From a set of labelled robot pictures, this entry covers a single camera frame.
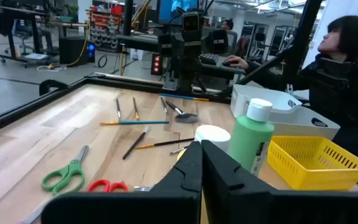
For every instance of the office chair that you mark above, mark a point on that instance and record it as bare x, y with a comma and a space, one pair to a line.
23, 31

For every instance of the brown paintbrush silver ferrule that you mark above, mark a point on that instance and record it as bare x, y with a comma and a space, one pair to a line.
118, 109

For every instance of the black support beam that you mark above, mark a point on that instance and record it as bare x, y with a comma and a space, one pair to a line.
303, 31

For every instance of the black box with LED lights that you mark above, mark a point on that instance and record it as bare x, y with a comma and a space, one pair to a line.
153, 70

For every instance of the background green plant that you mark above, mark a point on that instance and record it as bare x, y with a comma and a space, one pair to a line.
71, 12

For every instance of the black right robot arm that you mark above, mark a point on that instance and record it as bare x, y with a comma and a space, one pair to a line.
190, 77

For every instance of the black operator desk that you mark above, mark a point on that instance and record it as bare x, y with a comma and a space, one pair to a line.
219, 71

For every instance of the green paint bottle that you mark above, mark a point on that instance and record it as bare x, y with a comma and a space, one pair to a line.
249, 143

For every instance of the yellow plastic basket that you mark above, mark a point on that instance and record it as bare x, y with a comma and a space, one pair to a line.
306, 161

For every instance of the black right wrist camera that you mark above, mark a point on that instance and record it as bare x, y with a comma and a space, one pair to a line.
191, 22

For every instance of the computer monitor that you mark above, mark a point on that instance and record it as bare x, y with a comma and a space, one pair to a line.
172, 11

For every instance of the black paintbrush orange ferrule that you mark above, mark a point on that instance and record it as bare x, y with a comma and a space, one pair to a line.
172, 142

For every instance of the person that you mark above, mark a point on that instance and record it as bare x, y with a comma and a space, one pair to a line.
227, 25
337, 93

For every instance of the parts organizer rack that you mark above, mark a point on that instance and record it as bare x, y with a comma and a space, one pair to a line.
104, 31

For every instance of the black paintbrush silver ferrule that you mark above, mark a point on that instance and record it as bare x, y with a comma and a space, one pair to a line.
179, 150
135, 143

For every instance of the black computer mouse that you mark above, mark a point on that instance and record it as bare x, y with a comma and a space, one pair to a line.
228, 63

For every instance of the black keyboard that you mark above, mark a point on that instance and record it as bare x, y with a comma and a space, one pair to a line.
208, 59

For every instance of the light grey plastic bin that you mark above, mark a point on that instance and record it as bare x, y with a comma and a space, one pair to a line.
300, 124

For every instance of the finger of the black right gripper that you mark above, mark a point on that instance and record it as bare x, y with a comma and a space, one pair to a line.
196, 55
188, 55

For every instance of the black clamp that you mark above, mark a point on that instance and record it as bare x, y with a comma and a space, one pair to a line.
51, 83

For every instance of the small thin paintbrush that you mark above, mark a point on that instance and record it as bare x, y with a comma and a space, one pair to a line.
164, 105

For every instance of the yellow paint bottle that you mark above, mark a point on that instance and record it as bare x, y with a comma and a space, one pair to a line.
211, 135

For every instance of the white plastic bin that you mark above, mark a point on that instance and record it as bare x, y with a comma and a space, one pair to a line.
259, 96

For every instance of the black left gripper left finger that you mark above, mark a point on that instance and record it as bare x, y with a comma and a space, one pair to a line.
179, 186

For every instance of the black computer tower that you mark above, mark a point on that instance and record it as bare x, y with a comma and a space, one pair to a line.
73, 51

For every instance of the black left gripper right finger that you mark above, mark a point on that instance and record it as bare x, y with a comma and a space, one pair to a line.
228, 193

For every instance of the black rolling desk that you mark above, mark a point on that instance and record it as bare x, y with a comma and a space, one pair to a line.
20, 12

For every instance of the fluffy dark bristle brush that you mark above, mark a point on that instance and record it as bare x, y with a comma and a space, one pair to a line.
186, 117

